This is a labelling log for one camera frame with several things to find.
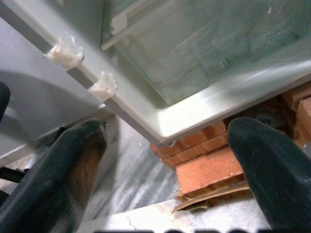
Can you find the white tape piece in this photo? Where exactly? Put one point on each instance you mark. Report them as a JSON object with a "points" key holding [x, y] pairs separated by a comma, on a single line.
{"points": [[64, 54], [103, 88]]}

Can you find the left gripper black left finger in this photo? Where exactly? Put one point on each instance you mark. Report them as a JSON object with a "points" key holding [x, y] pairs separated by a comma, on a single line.
{"points": [[48, 184]]}

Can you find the orange clay brick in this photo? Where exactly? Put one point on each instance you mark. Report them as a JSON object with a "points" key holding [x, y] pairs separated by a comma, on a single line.
{"points": [[194, 144], [294, 94], [305, 121], [209, 170]]}

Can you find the brown cardboard sheet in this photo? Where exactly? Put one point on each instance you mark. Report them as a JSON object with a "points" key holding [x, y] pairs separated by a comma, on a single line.
{"points": [[194, 204]]}

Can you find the clear glass fridge shelf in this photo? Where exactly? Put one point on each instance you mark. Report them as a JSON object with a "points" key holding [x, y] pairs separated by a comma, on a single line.
{"points": [[170, 60]]}

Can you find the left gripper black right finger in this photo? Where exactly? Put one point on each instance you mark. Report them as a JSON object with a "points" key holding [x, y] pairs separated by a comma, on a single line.
{"points": [[279, 174]]}

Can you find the silver mini fridge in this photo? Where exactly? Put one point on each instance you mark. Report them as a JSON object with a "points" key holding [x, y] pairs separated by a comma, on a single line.
{"points": [[182, 126]]}

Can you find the black rounded object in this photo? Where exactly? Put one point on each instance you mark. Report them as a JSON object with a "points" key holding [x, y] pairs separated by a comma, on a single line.
{"points": [[3, 102]]}

